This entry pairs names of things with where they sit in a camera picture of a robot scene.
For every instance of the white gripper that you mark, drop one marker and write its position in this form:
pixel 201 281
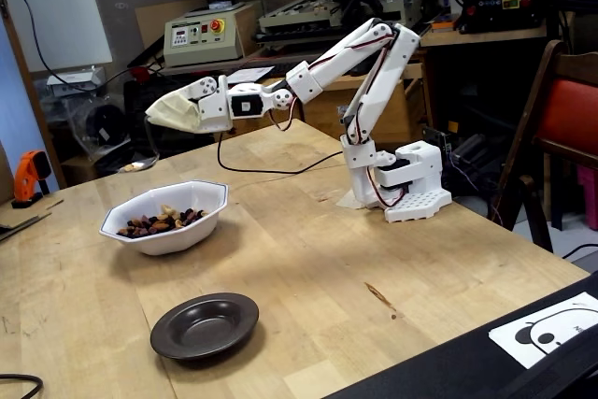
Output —
pixel 211 111

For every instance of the beige masking tape wrap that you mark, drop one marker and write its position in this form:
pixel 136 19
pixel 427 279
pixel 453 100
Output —
pixel 173 111

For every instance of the bent metal spoon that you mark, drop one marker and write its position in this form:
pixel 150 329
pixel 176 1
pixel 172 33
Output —
pixel 149 161

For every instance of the white robot arm with base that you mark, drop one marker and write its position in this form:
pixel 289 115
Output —
pixel 392 72

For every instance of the white octagonal bowl blue rim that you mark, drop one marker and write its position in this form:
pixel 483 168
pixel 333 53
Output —
pixel 177 240

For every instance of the dark brown plate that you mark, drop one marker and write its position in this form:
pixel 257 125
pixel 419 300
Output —
pixel 205 338

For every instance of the beige control box red button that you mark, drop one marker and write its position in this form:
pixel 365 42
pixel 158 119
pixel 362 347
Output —
pixel 201 51

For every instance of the white printed paper sheet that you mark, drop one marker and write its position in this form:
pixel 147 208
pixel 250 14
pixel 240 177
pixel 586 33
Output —
pixel 252 73

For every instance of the black plastic crate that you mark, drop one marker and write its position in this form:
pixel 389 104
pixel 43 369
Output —
pixel 135 104

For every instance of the black keyboard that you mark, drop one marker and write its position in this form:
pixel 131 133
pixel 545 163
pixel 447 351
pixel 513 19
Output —
pixel 280 68

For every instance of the clear plastic bag black item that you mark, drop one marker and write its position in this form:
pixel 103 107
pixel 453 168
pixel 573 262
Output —
pixel 105 125

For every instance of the wooden workbench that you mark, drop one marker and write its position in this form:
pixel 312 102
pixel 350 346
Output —
pixel 327 109

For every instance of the white small box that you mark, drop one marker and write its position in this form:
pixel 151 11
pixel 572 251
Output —
pixel 75 79

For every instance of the mixed nuts pile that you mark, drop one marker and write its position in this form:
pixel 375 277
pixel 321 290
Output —
pixel 154 224

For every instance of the white board panel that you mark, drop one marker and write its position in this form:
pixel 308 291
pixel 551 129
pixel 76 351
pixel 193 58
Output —
pixel 56 6

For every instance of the wooden easel leg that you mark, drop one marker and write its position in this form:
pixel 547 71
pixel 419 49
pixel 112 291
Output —
pixel 35 104

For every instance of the beige tape patch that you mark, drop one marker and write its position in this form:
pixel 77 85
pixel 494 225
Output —
pixel 348 202

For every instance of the orange and black hand tool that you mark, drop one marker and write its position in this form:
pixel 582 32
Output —
pixel 28 167

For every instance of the dark flat metal strip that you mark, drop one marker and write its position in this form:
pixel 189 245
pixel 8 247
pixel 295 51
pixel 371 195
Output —
pixel 23 223

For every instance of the green circuit board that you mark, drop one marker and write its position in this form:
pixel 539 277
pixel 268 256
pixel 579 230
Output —
pixel 437 137

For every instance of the orange flat item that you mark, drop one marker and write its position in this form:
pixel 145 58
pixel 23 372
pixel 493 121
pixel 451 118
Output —
pixel 444 25

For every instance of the black power adapter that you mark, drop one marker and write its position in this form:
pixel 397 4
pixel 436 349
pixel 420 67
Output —
pixel 469 146

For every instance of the wooden shelf board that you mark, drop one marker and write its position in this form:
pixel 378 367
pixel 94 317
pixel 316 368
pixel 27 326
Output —
pixel 490 38

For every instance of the wooden chair red cushion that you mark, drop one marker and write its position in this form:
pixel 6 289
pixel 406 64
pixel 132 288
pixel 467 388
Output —
pixel 570 109

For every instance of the black case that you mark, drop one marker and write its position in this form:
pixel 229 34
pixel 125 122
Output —
pixel 444 371

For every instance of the white panda card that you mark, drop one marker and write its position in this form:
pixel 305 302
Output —
pixel 509 338

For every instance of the pink plastic object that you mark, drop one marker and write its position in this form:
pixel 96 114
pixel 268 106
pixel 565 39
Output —
pixel 588 198

